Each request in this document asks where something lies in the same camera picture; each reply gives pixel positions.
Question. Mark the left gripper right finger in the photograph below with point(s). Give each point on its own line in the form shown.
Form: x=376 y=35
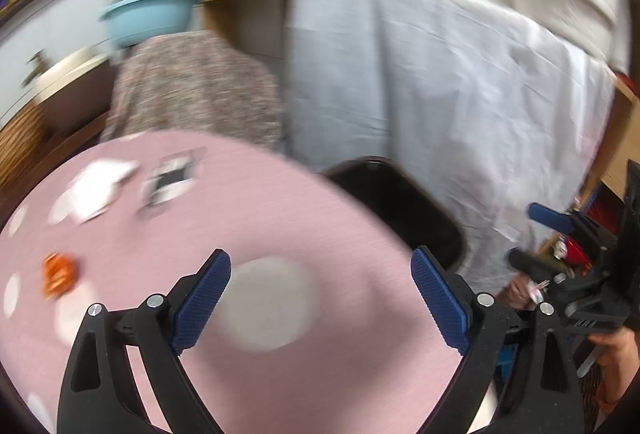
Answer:
x=541 y=393

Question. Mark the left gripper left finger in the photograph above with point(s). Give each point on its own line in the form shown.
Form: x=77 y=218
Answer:
x=99 y=393

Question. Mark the white crumpled tissue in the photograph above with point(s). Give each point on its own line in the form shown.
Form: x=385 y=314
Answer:
x=92 y=191

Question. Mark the pink polka dot tablecloth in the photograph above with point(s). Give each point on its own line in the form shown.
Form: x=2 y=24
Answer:
x=320 y=330

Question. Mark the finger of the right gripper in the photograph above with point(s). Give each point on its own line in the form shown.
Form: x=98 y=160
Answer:
x=559 y=222
x=538 y=268

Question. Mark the light blue plastic basin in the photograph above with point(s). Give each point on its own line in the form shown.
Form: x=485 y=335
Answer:
x=131 y=22

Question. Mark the wooden counter shelf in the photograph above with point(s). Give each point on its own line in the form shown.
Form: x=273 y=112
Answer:
x=54 y=153

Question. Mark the bronze faucet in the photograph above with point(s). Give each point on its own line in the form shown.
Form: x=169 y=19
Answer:
x=40 y=64

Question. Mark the floral paisley cloth cover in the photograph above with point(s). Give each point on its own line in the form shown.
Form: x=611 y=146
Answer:
x=195 y=81

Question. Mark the dark brown trash bin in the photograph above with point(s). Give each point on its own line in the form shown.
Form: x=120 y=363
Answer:
x=403 y=205

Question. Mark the white cloth cover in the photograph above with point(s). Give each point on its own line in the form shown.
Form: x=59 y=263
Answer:
x=483 y=107

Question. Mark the brown white lidded pot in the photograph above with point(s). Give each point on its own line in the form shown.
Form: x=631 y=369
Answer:
x=76 y=90

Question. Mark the person's right hand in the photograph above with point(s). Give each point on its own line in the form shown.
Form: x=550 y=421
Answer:
x=619 y=359

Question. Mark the small orange wrapper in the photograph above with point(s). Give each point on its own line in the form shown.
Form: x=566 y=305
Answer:
x=60 y=274

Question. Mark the woven basket sink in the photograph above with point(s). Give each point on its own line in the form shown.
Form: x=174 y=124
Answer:
x=22 y=139

